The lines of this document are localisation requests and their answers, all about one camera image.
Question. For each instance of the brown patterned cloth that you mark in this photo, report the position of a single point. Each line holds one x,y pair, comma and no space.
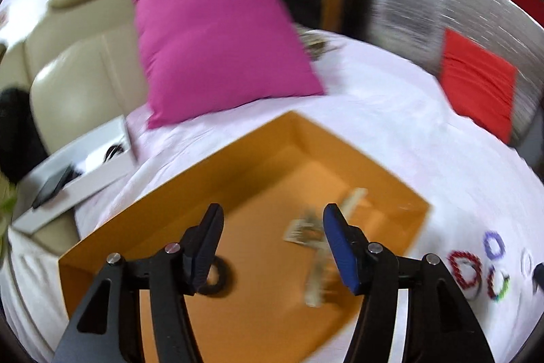
316,44

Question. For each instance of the white tray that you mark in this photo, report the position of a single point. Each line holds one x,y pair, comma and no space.
97,176

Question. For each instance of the gold face wristwatch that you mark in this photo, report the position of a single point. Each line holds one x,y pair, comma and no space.
316,278

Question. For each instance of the red pillow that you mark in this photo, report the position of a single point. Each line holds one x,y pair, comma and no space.
476,86

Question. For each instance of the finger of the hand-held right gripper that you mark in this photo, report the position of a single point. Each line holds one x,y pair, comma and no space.
539,278

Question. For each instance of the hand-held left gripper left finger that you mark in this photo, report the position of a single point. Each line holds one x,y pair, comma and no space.
207,256

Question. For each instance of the black coiled item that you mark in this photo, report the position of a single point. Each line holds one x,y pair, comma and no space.
114,152

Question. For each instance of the pink pillow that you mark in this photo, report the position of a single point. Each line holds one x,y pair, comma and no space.
221,48

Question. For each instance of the black cloth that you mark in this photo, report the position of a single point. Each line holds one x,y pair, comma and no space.
17,129

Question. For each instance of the beige leather sofa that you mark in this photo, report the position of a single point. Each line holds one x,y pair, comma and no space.
85,78

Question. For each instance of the beige hair claw clip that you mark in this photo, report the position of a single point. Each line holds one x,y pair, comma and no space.
299,231

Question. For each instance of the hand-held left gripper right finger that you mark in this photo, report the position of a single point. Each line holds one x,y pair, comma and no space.
340,252

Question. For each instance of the green cloth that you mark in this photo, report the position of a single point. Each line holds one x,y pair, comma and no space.
6,210

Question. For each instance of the orange cardboard box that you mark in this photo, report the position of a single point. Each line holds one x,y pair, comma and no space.
255,176

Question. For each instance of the black phone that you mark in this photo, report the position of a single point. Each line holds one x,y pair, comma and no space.
51,188

